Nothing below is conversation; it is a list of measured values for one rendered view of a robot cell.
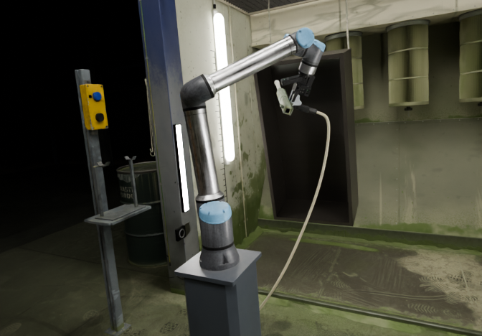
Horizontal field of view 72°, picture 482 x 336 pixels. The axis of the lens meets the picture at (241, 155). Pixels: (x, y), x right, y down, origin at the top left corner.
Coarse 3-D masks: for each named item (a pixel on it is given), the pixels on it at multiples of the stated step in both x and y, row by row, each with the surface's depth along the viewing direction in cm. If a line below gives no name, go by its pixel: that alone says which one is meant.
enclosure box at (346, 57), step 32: (288, 64) 250; (320, 64) 241; (288, 96) 259; (320, 96) 249; (352, 96) 235; (288, 128) 268; (320, 128) 257; (352, 128) 234; (288, 160) 279; (320, 160) 267; (352, 160) 234; (288, 192) 290; (320, 192) 277; (352, 192) 234; (352, 224) 237
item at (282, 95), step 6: (276, 84) 211; (282, 90) 195; (282, 96) 187; (282, 102) 182; (288, 102) 180; (282, 108) 178; (288, 108) 174; (294, 108) 185; (300, 108) 185; (306, 108) 185; (312, 108) 187; (288, 114) 176
